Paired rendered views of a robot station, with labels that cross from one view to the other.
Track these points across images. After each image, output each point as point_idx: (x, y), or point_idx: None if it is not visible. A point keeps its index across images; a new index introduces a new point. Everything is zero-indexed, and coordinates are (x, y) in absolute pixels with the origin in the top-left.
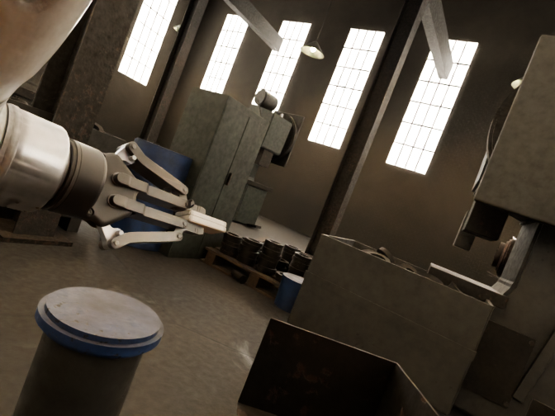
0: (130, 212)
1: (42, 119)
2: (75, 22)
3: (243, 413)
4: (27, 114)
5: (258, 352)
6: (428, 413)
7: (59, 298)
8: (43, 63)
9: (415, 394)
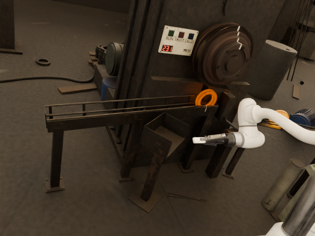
0: None
1: (236, 132)
2: (237, 112)
3: (167, 155)
4: (238, 132)
5: (169, 148)
6: (153, 120)
7: None
8: (237, 118)
9: (150, 122)
